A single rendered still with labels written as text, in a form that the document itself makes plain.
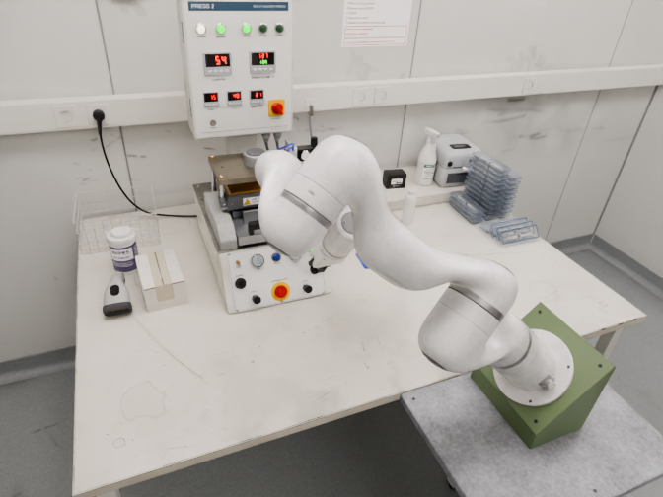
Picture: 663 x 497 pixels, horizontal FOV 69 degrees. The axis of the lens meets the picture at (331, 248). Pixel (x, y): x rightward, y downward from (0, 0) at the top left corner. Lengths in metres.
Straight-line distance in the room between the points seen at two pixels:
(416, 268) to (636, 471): 0.78
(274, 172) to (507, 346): 0.58
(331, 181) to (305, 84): 1.31
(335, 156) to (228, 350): 0.78
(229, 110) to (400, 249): 0.95
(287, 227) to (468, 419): 0.76
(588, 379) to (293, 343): 0.75
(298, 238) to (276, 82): 0.94
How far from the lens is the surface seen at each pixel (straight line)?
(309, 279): 1.55
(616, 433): 1.46
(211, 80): 1.60
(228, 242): 1.45
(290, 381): 1.32
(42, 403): 2.47
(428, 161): 2.18
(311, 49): 2.03
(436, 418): 1.30
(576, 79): 2.85
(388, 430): 2.19
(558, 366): 1.29
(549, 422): 1.28
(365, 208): 0.81
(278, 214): 0.78
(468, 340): 0.94
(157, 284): 1.52
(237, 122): 1.65
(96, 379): 1.42
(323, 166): 0.78
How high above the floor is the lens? 1.76
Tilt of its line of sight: 34 degrees down
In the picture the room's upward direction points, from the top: 4 degrees clockwise
